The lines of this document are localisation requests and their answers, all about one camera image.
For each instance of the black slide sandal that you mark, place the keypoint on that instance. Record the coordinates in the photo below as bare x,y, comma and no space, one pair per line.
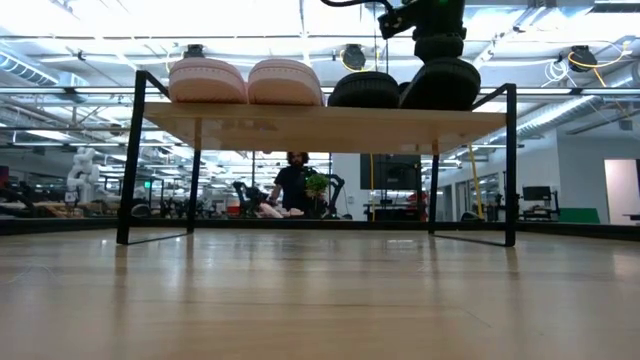
442,85
365,90

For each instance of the pink slide sandal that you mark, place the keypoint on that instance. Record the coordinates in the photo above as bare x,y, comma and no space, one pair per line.
207,82
285,85

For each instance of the wooden shelf with black legs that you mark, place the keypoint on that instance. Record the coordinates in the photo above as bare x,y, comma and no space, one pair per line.
325,127

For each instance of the black desk monitor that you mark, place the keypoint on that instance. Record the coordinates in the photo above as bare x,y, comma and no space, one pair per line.
536,193

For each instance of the green background plant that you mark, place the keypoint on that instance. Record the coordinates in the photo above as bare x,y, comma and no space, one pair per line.
317,185

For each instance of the person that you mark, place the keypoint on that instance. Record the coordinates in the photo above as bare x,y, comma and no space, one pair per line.
292,185

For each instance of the green box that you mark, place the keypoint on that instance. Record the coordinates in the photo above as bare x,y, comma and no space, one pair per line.
580,215

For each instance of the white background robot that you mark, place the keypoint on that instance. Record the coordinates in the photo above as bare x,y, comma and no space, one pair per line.
82,175

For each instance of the black wall screen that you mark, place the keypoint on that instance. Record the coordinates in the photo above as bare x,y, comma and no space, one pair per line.
390,172

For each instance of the black metal table frame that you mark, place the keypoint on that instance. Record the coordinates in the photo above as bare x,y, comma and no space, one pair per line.
60,226

